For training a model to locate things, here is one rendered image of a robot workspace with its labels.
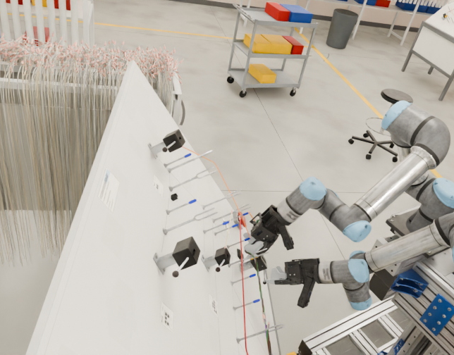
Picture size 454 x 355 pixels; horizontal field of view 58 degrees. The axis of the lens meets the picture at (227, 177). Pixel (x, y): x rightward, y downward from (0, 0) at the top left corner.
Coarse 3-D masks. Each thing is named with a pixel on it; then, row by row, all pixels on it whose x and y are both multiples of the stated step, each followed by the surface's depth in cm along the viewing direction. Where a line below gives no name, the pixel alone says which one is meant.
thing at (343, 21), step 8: (336, 8) 759; (336, 16) 744; (344, 16) 735; (352, 16) 736; (336, 24) 749; (344, 24) 742; (352, 24) 746; (336, 32) 756; (344, 32) 752; (328, 40) 776; (336, 40) 763; (344, 40) 762; (336, 48) 771; (344, 48) 777
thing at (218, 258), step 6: (216, 252) 115; (222, 252) 114; (228, 252) 116; (210, 258) 116; (216, 258) 113; (222, 258) 113; (228, 258) 114; (204, 264) 115; (210, 264) 115; (222, 264) 111; (216, 270) 109
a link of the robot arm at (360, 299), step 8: (368, 280) 142; (344, 288) 138; (360, 288) 135; (368, 288) 139; (352, 296) 137; (360, 296) 136; (368, 296) 138; (352, 304) 140; (360, 304) 138; (368, 304) 138
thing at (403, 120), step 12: (396, 108) 136; (408, 108) 134; (420, 108) 136; (384, 120) 139; (396, 120) 135; (408, 120) 133; (420, 120) 130; (396, 132) 137; (408, 132) 133; (396, 144) 144; (408, 144) 140; (420, 180) 162; (408, 192) 169
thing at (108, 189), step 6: (108, 174) 86; (102, 180) 83; (108, 180) 85; (114, 180) 87; (102, 186) 82; (108, 186) 84; (114, 186) 86; (102, 192) 81; (108, 192) 83; (114, 192) 85; (102, 198) 80; (108, 198) 82; (114, 198) 84; (108, 204) 81; (114, 204) 83
